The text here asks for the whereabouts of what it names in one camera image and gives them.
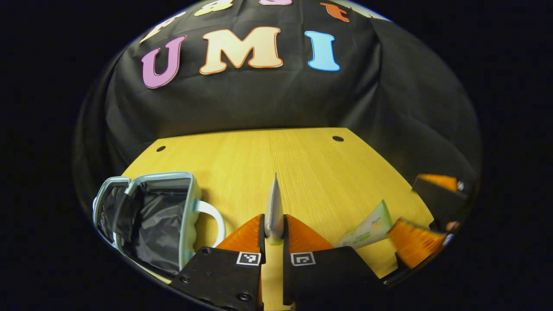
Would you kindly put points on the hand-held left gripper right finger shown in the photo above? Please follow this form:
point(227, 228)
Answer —
point(324, 272)

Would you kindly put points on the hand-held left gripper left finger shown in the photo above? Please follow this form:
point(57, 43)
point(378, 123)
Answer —
point(224, 272)

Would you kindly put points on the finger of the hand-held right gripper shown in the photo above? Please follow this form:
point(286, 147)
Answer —
point(438, 201)
point(417, 244)

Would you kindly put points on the white green cosmetic tube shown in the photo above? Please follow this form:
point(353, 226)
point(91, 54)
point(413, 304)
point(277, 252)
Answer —
point(367, 226)

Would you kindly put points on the silver cosmetic tube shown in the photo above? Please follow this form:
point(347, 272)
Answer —
point(274, 207)

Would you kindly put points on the black backdrop cloth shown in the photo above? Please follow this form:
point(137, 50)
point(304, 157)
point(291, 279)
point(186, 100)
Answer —
point(259, 99)

